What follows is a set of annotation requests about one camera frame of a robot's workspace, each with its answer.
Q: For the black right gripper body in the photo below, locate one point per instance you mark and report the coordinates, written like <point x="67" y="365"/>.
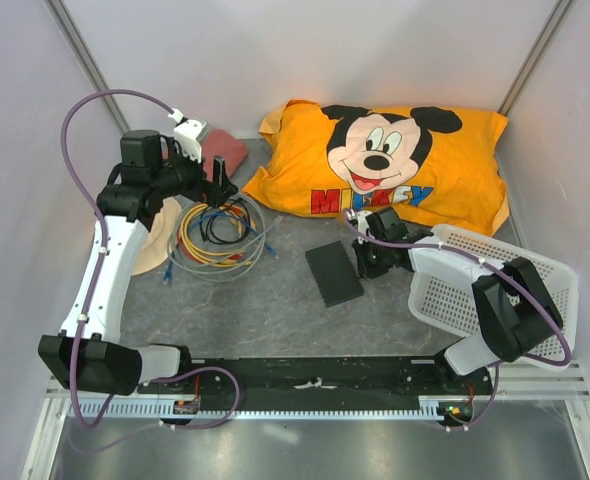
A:
<point x="372" y="259"/>

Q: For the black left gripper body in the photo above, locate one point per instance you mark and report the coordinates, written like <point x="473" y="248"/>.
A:
<point x="187" y="175"/>

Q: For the black network switch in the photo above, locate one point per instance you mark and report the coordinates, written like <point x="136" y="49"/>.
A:
<point x="334" y="274"/>

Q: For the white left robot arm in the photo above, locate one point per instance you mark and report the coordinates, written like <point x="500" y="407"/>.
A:
<point x="86" y="354"/>

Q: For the red cloth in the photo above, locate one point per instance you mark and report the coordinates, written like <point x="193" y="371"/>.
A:
<point x="221" y="143"/>

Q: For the peach bucket hat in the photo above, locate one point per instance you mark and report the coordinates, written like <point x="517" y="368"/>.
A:
<point x="154" y="250"/>

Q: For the white plastic basket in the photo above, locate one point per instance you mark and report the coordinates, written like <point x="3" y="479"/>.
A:
<point x="550" y="270"/>

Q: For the orange Mickey Mouse pillow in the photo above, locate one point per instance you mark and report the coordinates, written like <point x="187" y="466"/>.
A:
<point x="432" y="165"/>

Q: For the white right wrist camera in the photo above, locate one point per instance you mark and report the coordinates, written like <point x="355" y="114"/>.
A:
<point x="358" y="221"/>

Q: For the grey slotted cable duct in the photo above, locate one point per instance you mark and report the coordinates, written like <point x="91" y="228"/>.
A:
<point x="183" y="410"/>

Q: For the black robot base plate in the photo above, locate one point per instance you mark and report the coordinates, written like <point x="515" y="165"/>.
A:
<point x="338" y="384"/>

